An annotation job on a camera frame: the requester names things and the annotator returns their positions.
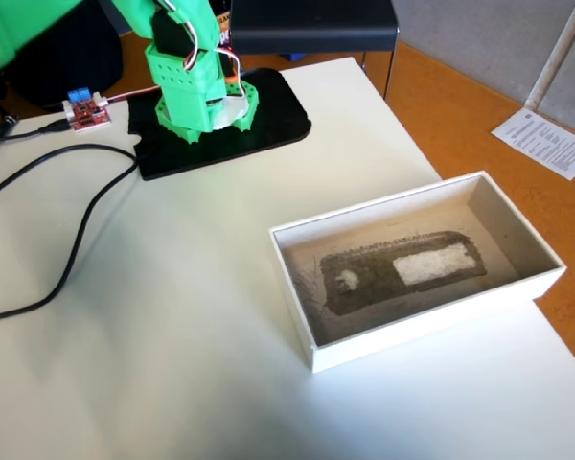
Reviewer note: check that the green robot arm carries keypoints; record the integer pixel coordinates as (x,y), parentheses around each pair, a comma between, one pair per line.
(187,86)

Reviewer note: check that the small blue object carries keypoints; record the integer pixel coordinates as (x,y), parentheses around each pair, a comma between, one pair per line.
(292,56)

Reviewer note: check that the orange can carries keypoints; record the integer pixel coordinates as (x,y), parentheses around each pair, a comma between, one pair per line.
(226,38)

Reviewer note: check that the black chair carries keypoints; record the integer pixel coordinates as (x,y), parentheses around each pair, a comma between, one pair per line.
(311,24)

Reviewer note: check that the red controller board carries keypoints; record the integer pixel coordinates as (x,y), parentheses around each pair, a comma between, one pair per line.
(87,115)

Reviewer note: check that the white cardboard box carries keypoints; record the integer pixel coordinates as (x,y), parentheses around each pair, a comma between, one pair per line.
(532,282)

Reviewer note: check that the printed paper sheet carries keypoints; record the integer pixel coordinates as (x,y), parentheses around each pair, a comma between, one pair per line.
(546,144)

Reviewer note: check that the black bag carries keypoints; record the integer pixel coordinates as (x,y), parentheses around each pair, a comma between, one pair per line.
(72,62)

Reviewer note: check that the black barrel plug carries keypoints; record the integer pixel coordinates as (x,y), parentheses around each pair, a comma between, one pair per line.
(6,125)

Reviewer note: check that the white pole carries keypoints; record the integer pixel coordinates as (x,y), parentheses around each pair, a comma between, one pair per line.
(553,62)

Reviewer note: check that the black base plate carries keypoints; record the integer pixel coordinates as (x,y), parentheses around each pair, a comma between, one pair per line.
(268,120)

